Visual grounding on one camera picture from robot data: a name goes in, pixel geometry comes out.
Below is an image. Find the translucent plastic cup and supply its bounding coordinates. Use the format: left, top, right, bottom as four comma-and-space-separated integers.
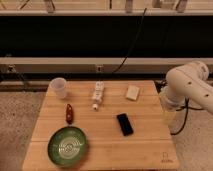
50, 78, 67, 99

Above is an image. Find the green patterned plate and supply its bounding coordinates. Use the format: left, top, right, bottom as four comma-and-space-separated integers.
47, 126, 88, 167

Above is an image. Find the black hanging cable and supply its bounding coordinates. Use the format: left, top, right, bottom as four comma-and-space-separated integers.
111, 7, 148, 74

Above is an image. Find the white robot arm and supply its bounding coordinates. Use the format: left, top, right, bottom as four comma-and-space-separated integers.
159, 61, 213, 125

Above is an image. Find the red chili pepper toy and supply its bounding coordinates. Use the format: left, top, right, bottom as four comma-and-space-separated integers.
66, 104, 74, 124

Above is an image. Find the black rectangular eraser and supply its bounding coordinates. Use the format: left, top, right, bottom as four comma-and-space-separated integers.
116, 113, 134, 136

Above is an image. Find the white sponge block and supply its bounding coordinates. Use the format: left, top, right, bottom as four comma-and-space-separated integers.
126, 85, 140, 101

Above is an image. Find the black floor cable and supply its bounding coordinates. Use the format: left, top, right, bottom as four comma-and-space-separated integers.
170, 98, 204, 136

